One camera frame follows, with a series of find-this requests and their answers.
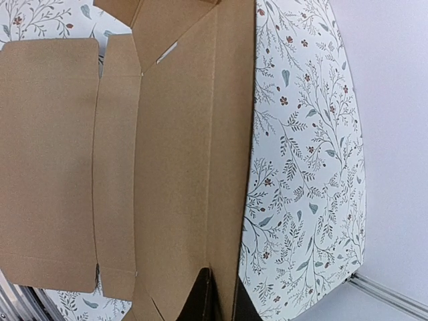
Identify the white floral table cloth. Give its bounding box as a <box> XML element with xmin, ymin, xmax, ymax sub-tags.
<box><xmin>1</xmin><ymin>1</ymin><xmax>366</xmax><ymax>320</ymax></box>

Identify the aluminium front rail frame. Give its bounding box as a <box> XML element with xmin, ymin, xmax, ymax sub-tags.
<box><xmin>1</xmin><ymin>274</ymin><xmax>427</xmax><ymax>320</ymax></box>

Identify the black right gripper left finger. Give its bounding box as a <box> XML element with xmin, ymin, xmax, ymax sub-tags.
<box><xmin>177</xmin><ymin>267</ymin><xmax>221</xmax><ymax>321</ymax></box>

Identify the brown cardboard box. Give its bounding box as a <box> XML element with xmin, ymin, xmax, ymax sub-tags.
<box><xmin>1</xmin><ymin>1</ymin><xmax>255</xmax><ymax>320</ymax></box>

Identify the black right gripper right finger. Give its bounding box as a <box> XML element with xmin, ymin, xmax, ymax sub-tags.
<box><xmin>233</xmin><ymin>278</ymin><xmax>261</xmax><ymax>321</ymax></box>

